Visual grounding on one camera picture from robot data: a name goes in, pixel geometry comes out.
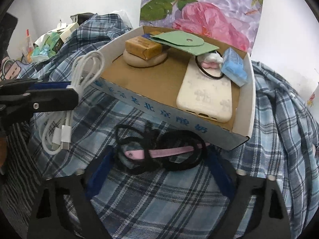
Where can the beige round disc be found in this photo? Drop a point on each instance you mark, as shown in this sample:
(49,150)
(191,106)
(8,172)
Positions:
(134,61)

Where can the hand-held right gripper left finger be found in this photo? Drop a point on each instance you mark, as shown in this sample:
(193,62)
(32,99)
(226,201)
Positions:
(98,179)

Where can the dark panel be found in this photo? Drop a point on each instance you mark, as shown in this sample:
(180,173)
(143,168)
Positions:
(7,34)

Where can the green patterned tissue pack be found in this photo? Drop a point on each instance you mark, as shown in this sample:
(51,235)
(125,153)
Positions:
(47,47)

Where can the pink cartoon card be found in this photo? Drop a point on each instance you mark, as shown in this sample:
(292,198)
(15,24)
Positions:
(12,71)

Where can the cardboard box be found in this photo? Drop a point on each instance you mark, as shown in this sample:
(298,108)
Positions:
(154,79)

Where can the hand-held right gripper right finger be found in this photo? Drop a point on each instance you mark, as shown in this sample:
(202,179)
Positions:
(220,176)

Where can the floral print board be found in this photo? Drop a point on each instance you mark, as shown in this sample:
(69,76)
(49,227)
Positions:
(211,15)

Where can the green snap pouch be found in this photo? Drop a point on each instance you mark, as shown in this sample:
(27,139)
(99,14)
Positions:
(179,42)

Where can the blue tissue packet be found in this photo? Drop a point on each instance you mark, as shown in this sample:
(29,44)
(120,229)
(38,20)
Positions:
(233,67)

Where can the clear plastic bag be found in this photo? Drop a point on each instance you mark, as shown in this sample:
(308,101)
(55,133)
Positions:
(122,17)

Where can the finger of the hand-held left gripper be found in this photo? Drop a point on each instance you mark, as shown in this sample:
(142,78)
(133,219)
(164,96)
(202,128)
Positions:
(52,85)
(54,100)

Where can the small cream carton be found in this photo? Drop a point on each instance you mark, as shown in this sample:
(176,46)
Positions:
(68,32)

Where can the person's left hand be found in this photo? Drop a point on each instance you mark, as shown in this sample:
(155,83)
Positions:
(2,151)

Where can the gold blue cigarette pack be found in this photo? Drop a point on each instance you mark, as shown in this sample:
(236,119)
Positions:
(142,47)

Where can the blue plaid shirt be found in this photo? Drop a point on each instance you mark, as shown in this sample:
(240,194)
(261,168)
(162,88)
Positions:
(149,204)

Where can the small blue packet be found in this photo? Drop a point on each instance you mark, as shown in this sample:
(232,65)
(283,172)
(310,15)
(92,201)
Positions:
(147,36)

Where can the grey striped blanket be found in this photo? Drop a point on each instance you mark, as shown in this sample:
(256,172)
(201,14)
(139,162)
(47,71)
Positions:
(20,179)

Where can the beige phone case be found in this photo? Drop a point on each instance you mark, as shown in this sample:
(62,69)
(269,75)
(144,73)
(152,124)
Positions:
(204,94)

